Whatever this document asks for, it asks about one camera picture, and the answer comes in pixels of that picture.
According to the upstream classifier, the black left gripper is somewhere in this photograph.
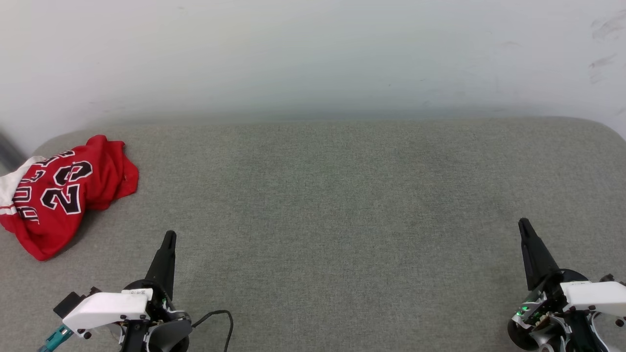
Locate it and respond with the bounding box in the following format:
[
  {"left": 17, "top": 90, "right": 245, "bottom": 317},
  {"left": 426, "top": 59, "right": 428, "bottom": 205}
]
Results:
[{"left": 120, "top": 231, "right": 192, "bottom": 352}]

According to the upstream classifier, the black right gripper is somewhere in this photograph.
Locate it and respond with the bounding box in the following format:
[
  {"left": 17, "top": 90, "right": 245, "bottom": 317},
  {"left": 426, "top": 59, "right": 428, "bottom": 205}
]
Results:
[{"left": 508, "top": 218, "right": 595, "bottom": 352}]

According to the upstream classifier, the red number 23 basketball jersey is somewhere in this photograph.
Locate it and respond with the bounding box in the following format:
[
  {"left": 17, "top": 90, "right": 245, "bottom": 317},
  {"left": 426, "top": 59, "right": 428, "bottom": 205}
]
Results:
[{"left": 0, "top": 135, "right": 140, "bottom": 262}]

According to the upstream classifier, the thin black left gripper cable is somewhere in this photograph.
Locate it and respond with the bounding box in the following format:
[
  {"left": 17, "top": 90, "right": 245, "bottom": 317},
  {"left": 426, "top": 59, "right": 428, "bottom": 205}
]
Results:
[{"left": 192, "top": 310, "right": 234, "bottom": 352}]

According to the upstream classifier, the teal left camera cable connector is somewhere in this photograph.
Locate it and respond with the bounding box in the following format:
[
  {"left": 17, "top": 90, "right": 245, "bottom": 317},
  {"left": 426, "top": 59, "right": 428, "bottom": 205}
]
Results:
[{"left": 38, "top": 325, "right": 74, "bottom": 352}]

